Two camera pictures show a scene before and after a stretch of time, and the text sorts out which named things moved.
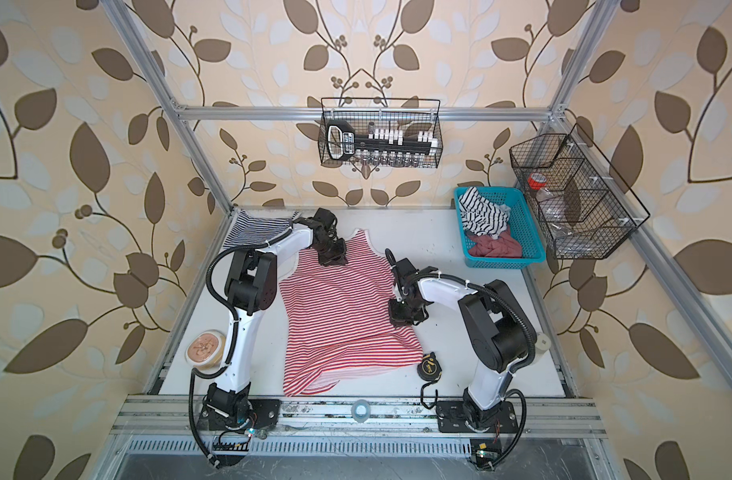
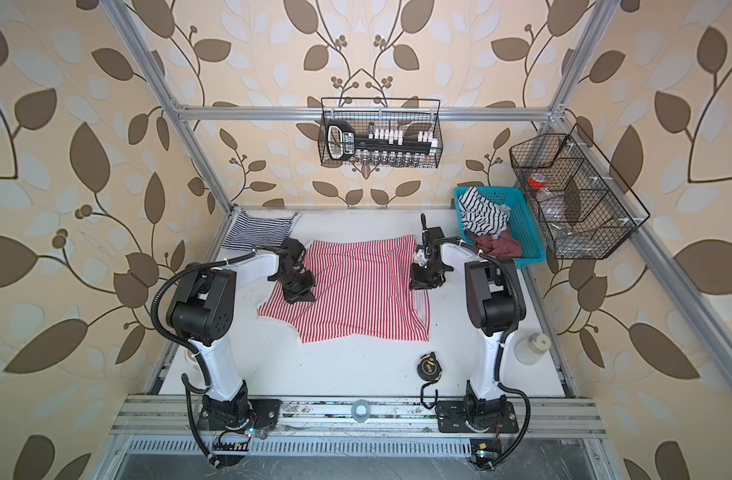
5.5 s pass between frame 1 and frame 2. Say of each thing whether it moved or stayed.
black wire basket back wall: stayed
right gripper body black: moved
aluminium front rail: stayed
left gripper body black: moved
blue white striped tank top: stayed
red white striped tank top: moved
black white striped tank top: stayed
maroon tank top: stayed
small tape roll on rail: stayed
